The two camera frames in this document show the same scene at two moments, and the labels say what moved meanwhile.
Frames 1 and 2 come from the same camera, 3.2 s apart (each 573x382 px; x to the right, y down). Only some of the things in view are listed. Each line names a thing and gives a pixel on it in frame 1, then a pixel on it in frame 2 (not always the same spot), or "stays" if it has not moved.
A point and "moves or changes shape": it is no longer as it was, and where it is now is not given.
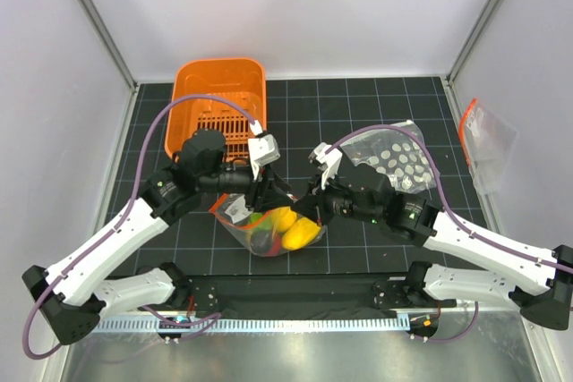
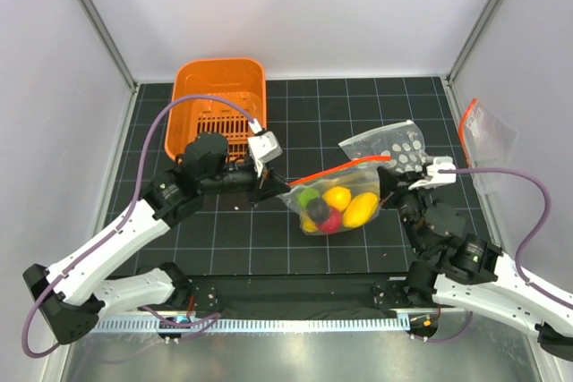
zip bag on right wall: x=490 y=140 stays
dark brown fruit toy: x=261 y=241 moves or changes shape
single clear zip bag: x=269 y=231 moves or changes shape
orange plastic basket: x=242 y=80 stays
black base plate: x=308 y=295 stays
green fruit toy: x=265 y=224 moves or changes shape
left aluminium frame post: x=97 y=20 stays
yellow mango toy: x=302 y=232 moves or changes shape
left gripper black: x=270 y=192 stays
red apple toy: x=276 y=245 to x=332 y=224
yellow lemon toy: x=283 y=218 moves or changes shape
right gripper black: x=313 y=206 to x=389 y=179
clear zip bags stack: x=400 y=153 stays
